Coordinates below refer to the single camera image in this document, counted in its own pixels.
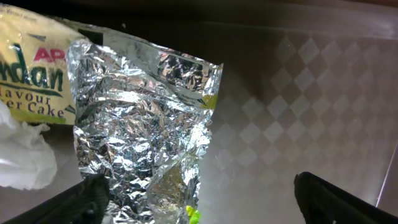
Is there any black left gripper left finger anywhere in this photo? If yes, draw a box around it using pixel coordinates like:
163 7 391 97
4 174 109 224

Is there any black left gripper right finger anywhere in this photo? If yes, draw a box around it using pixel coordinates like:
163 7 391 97
294 172 397 224

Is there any white paper napkin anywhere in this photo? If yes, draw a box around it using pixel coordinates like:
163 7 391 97
1 103 57 190

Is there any silver foil snack wrapper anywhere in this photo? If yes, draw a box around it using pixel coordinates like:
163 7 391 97
1 4 223 223

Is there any brown serving tray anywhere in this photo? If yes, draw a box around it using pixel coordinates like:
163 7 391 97
1 0 397 223

